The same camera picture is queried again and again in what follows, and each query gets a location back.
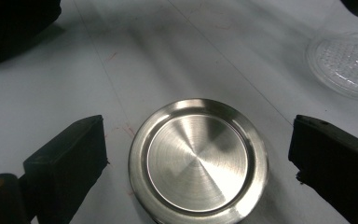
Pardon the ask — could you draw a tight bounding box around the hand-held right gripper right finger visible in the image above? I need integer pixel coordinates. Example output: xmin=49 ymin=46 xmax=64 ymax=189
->
xmin=287 ymin=114 xmax=358 ymax=224

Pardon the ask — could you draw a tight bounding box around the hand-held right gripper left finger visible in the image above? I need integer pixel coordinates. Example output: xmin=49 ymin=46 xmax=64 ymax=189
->
xmin=22 ymin=114 xmax=109 ymax=224

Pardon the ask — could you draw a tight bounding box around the dark cloth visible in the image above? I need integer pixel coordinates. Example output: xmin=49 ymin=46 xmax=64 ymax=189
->
xmin=0 ymin=0 xmax=63 ymax=71

